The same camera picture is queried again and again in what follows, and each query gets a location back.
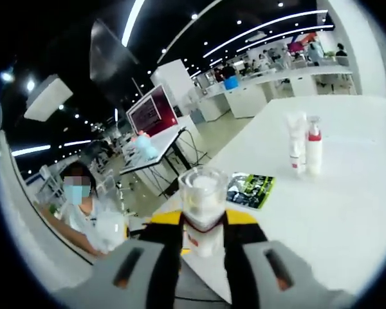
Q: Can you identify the white standing desk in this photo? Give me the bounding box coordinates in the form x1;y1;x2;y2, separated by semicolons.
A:
118;123;201;198

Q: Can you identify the long ceiling light strip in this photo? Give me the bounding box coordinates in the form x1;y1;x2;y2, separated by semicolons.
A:
120;0;146;46

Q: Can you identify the red collar skincare bottle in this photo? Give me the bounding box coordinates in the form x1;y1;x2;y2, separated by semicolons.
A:
304;115;324;177

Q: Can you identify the red wall screen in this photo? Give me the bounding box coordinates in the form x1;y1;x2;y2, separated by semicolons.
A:
287;41;306;55

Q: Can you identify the white skincare tube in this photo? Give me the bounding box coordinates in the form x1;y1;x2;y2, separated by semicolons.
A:
285;110;309;175

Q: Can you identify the blue bin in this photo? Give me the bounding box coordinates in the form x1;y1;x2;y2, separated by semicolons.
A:
223;75;239;91

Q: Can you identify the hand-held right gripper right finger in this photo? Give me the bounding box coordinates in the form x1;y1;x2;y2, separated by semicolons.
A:
223;210;351;309

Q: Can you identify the red screen computer monitor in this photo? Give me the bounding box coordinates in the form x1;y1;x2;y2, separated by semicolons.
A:
125;83;180;138

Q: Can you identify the white ceiling air conditioner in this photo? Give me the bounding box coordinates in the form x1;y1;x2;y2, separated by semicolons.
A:
23;73;75;123

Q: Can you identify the dark hanging ceiling panel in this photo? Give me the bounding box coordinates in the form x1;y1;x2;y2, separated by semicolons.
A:
89;18;140;88

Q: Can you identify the long white counter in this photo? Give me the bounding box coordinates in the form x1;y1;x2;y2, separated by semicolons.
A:
192;62;356;120

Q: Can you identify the clear cap skincare bottle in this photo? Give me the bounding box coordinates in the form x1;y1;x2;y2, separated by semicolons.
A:
177;166;230;259

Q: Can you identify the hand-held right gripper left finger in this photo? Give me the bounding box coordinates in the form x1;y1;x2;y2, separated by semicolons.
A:
53;210;185;309

